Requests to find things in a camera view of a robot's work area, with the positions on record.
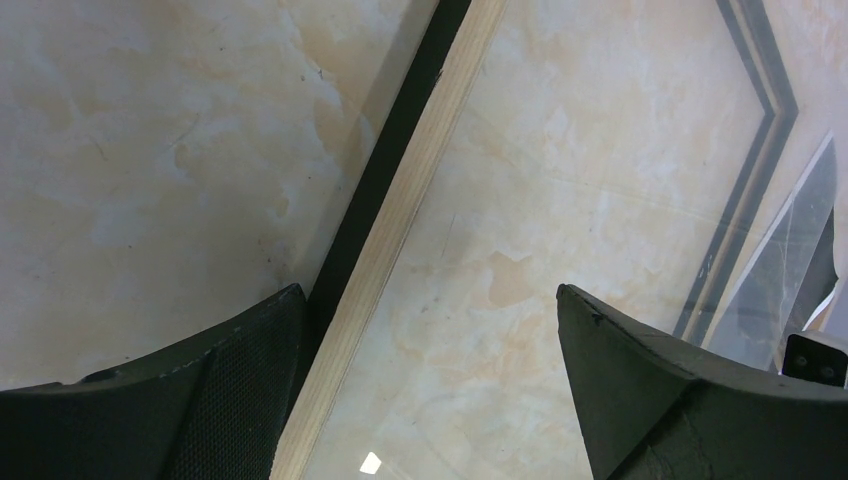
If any wooden picture frame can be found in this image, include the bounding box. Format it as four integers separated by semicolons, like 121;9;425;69
272;1;796;479

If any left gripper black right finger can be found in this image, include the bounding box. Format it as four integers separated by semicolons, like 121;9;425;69
557;284;847;479

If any landscape photo print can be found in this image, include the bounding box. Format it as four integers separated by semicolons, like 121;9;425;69
702;132;838;373

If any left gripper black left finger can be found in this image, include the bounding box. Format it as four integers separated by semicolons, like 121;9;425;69
1;284;306;479

